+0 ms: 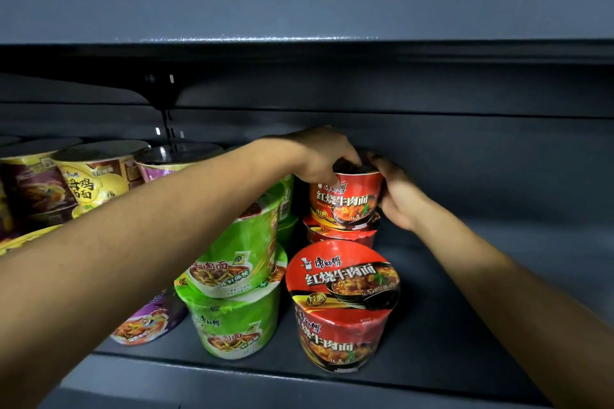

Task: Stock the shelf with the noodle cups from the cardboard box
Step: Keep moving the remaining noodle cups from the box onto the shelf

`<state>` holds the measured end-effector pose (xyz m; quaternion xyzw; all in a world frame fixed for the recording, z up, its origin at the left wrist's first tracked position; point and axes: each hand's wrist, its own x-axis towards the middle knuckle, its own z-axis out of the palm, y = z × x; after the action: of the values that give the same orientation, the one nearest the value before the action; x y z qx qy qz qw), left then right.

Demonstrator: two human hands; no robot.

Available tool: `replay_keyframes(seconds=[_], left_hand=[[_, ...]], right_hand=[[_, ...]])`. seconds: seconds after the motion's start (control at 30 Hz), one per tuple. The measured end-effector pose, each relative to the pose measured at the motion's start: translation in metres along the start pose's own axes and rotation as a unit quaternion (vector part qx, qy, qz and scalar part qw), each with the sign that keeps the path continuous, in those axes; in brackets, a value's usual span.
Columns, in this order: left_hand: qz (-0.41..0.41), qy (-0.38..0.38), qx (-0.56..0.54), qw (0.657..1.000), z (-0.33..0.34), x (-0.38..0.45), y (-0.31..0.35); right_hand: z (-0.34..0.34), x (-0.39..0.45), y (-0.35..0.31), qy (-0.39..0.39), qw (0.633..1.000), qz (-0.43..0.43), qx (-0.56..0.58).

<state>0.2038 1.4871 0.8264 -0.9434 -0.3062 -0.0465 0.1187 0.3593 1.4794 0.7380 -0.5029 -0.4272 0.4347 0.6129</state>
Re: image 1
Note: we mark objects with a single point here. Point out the person's left hand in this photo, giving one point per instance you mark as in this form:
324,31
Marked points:
321,152

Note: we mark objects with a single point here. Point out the person's right forearm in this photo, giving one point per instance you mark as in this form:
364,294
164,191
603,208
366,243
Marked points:
527,317

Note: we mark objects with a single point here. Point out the person's left forearm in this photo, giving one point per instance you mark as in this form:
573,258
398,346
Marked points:
120,255

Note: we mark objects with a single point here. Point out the person's right hand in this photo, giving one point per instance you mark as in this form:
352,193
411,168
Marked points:
400,198

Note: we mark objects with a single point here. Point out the dark metal store shelving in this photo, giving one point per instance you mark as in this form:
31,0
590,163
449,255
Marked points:
479,159

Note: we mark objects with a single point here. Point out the purple cup noodle bowl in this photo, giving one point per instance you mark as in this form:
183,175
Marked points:
148,322
168,162
33,183

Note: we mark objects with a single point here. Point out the red cup noodle bowl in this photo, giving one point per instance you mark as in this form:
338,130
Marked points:
343,303
345,198
340,233

